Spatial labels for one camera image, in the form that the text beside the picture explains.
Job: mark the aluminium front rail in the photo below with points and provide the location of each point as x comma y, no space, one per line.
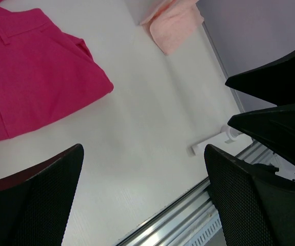
192,219

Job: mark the light pink towel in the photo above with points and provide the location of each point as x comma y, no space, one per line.
170,23

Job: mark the pink trousers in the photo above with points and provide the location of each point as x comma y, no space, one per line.
45,73

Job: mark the white clothes rack frame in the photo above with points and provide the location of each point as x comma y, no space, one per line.
229,140

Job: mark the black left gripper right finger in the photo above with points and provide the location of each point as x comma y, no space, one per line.
256,206

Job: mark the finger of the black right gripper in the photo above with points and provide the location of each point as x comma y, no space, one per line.
273,82
272,127

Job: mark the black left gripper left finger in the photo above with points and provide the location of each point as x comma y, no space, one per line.
35,203

